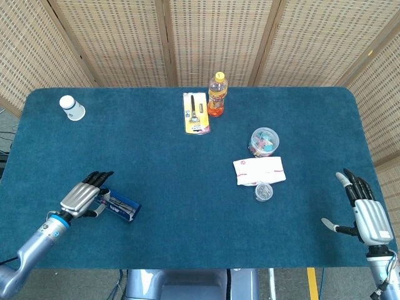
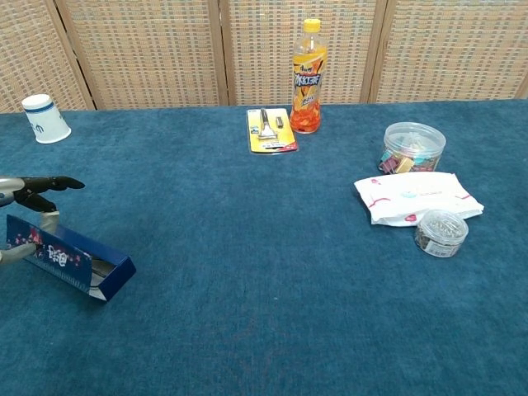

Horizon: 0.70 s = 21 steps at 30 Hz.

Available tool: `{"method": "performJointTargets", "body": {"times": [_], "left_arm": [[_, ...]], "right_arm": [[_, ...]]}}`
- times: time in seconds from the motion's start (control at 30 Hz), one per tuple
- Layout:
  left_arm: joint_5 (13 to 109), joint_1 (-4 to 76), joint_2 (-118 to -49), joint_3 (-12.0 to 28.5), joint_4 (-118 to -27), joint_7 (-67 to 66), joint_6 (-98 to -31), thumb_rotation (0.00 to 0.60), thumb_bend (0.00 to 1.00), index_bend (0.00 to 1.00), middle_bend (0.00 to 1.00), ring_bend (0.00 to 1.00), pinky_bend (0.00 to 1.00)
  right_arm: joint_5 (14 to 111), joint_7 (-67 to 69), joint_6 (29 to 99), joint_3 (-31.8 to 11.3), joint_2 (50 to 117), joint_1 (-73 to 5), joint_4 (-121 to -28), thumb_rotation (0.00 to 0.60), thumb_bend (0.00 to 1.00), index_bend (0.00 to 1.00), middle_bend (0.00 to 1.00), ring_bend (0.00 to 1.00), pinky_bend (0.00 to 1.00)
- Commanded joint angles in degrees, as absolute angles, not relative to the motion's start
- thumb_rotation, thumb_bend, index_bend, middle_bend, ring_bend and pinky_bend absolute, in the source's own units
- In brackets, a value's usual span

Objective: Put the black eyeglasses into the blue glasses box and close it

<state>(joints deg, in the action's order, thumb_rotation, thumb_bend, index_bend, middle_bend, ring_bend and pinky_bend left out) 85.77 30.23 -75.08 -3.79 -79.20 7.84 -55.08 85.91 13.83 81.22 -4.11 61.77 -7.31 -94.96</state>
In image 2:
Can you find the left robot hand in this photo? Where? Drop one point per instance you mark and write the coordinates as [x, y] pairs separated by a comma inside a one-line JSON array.
[[29, 189]]

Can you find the blue cardboard glasses box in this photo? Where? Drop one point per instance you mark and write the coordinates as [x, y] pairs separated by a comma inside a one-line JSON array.
[[62, 251]]

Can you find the white paper cup blue band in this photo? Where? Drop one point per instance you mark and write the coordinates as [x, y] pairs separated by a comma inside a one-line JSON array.
[[46, 123]]

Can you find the woven wooden folding screen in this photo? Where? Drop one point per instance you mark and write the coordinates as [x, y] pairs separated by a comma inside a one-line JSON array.
[[144, 49]]

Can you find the razor in yellow blister pack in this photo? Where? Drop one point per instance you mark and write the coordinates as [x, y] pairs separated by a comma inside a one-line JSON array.
[[270, 130]]

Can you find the blue tablecloth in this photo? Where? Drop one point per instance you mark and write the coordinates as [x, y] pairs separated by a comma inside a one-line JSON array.
[[264, 288]]

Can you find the orange iced tea bottle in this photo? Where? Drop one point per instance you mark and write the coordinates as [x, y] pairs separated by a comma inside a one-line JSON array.
[[307, 82]]

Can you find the clear jar of binder clips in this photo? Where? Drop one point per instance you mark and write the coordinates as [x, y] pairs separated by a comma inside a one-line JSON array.
[[412, 146]]

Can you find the white tissue pack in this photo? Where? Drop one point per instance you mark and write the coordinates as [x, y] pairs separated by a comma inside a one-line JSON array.
[[416, 198]]

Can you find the clear jar of paper clips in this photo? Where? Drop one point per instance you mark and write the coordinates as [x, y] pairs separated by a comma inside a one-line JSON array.
[[441, 233]]

